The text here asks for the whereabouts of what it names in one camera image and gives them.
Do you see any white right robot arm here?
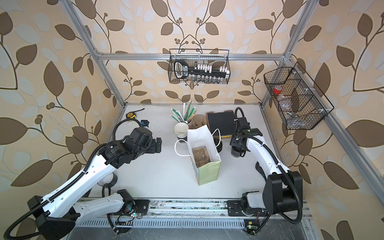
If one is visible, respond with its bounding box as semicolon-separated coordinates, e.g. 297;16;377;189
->
230;107;303;236

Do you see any black wire basket wall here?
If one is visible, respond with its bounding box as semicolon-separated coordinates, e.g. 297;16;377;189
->
264;63;334;130
168;48;231;85

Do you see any black wire basket right wall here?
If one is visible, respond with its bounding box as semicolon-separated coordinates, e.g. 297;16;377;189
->
264;63;334;130

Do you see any stack of black cup lids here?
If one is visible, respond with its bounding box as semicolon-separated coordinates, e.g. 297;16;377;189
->
214;138;223;153

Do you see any black socket set tool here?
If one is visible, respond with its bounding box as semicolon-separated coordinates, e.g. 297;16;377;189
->
173;60;231;79

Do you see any black wire basket back wall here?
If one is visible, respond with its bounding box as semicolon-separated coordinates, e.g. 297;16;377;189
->
168;48;231;85

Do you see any black adjustable wrench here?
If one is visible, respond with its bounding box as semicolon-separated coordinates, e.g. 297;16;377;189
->
255;162;267;181

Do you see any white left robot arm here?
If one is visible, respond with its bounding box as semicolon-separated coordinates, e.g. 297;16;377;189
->
4;122;162;240

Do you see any yellow black tape measure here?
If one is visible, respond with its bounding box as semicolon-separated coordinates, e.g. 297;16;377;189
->
126;108;145;119

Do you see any grey tape roll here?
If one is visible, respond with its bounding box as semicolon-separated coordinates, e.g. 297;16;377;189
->
98;173;118;188

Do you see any painted paper gift bag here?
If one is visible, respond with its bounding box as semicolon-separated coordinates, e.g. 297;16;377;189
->
174;125;222;186

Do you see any pink cup with straws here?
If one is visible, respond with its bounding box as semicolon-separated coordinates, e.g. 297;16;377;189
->
171;101;197;124

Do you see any brown cardboard cup carrier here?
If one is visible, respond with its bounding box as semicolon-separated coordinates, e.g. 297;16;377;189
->
192;147;210;168

